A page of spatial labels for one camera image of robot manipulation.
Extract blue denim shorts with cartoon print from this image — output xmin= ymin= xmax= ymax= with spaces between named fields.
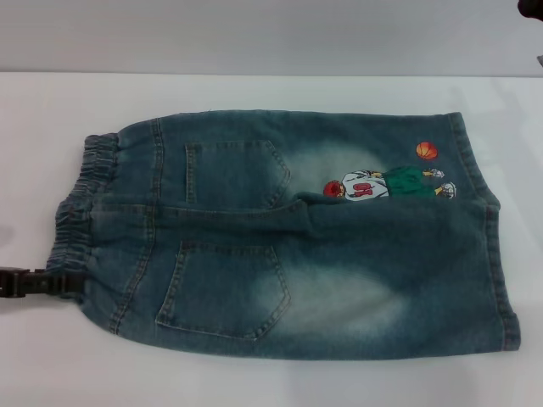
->
xmin=41 ymin=109 xmax=522 ymax=353

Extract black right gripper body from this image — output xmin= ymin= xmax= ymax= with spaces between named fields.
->
xmin=516 ymin=0 xmax=543 ymax=19

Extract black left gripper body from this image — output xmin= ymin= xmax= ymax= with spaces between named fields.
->
xmin=0 ymin=265 xmax=20 ymax=300

